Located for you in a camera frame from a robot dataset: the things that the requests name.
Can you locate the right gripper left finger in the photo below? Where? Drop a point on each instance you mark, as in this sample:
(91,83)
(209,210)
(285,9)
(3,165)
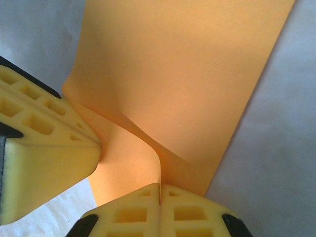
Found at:
(133,214)

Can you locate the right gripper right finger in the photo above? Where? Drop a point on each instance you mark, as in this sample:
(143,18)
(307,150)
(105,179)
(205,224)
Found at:
(190,214)

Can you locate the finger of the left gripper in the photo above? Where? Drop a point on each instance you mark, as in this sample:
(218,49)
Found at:
(44,98)
(49,172)

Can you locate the orange paper sheet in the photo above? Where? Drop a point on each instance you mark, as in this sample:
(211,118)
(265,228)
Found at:
(172,74)

